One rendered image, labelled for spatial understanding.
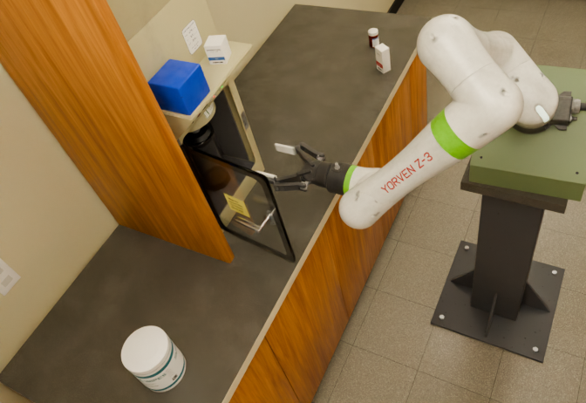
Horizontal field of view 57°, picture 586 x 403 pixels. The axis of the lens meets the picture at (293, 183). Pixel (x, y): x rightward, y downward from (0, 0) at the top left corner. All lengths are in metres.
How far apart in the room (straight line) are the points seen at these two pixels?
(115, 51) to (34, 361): 1.05
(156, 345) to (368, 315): 1.34
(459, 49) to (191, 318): 1.09
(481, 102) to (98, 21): 0.79
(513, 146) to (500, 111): 0.64
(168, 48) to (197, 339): 0.83
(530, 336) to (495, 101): 1.62
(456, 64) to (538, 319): 1.69
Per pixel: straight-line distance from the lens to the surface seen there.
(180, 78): 1.37
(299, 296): 1.88
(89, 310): 1.89
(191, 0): 1.52
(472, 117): 1.16
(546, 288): 2.74
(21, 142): 1.75
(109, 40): 1.21
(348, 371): 2.54
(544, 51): 3.96
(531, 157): 1.78
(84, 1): 1.18
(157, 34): 1.43
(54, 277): 1.97
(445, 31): 1.19
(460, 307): 2.64
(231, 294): 1.71
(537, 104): 1.54
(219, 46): 1.49
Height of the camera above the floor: 2.35
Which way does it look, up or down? 48 degrees down
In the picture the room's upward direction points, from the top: 17 degrees counter-clockwise
